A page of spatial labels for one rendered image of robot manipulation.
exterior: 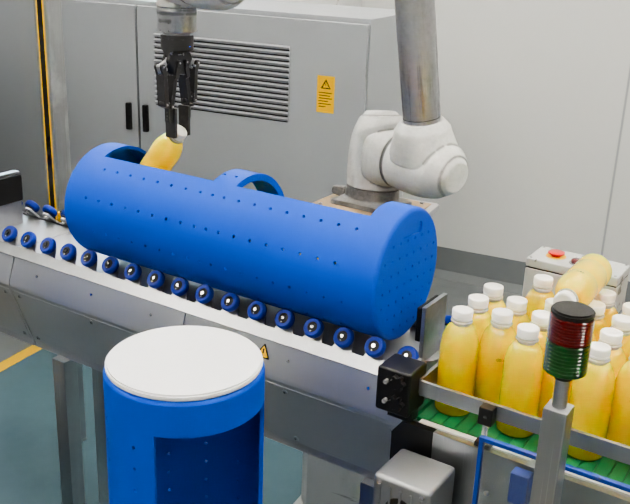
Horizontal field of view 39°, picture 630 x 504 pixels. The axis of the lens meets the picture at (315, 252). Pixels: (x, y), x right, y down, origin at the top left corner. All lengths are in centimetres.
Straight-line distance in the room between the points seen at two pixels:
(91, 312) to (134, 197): 36
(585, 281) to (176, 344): 76
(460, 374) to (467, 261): 322
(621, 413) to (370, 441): 55
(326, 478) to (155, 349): 133
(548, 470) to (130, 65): 301
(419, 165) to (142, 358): 102
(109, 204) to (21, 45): 236
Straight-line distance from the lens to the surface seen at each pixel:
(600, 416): 163
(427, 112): 233
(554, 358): 134
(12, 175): 266
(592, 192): 466
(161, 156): 215
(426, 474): 164
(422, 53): 229
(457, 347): 167
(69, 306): 236
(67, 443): 266
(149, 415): 151
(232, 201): 195
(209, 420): 151
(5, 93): 456
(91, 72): 419
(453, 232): 489
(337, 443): 200
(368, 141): 248
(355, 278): 176
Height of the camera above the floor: 176
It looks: 20 degrees down
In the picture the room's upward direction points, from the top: 2 degrees clockwise
